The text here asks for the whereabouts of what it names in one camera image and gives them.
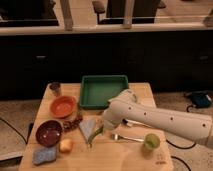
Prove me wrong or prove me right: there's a small dark metal cup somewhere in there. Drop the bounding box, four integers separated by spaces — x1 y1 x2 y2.
49 82 61 97

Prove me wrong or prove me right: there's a metal fork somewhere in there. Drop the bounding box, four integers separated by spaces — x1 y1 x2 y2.
111 134 144 142

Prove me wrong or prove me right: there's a blue sponge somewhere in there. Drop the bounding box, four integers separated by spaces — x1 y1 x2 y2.
32 146 57 165

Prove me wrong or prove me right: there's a light green cup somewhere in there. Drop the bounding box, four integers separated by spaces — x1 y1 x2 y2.
144 133 160 151

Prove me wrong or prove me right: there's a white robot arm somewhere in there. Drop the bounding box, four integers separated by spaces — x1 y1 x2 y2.
102 89 213 149

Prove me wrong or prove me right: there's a green chili pepper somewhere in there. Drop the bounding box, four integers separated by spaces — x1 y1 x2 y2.
88 126 104 147

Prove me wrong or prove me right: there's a grey blue triangular cloth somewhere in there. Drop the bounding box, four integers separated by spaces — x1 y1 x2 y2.
79 119 96 143

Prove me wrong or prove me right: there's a blue black device on floor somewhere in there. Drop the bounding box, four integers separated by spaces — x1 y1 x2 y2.
185 92 212 108

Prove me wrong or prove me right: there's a brown dried chili bunch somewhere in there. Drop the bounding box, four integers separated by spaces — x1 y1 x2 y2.
63 115 83 132

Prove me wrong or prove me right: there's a black cable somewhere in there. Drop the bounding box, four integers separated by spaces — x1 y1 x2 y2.
0 117 29 145
165 138 198 150

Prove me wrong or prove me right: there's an orange red bowl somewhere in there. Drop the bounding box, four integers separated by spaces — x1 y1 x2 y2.
49 96 76 118

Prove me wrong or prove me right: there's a dark maroon bowl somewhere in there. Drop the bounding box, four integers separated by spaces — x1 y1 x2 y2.
35 120 62 147

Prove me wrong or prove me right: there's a black cable right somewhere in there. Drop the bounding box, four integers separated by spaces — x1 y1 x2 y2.
165 138 198 150

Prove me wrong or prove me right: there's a black cable left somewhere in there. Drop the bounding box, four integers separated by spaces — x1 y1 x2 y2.
0 117 29 145

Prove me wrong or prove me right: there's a green plastic tray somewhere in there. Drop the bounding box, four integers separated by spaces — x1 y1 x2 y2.
79 75 129 110

